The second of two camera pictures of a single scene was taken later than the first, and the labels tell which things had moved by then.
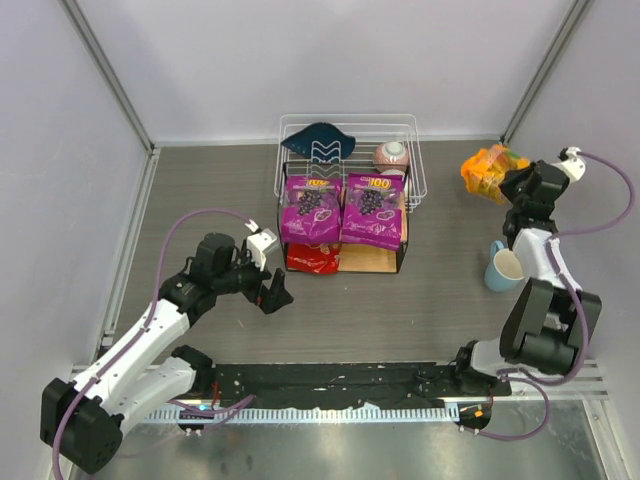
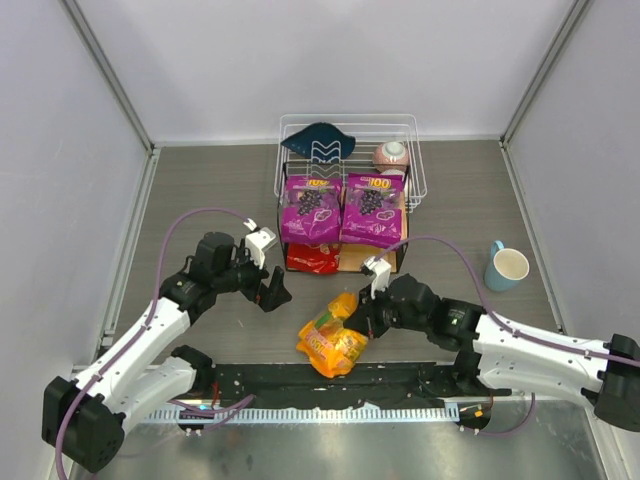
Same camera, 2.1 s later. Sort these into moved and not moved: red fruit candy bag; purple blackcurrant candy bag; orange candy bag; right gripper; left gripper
Moved: right gripper; orange candy bag
Not moved: left gripper; purple blackcurrant candy bag; red fruit candy bag
